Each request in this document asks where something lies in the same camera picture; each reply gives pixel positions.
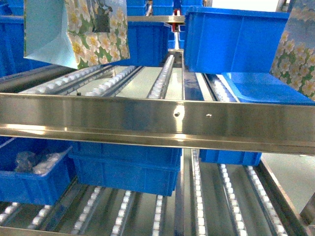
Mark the flower gift bag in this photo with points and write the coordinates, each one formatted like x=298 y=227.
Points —
x=76 y=33
x=294 y=61

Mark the blue crate left of rack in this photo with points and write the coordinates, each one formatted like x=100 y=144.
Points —
x=148 y=44

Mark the blue plastic tray lid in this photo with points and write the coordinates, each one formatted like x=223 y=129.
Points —
x=263 y=88

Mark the large blue plastic crate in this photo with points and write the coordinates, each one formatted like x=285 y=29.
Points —
x=228 y=40

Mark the steel rack front rail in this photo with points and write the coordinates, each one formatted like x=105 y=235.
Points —
x=161 y=123

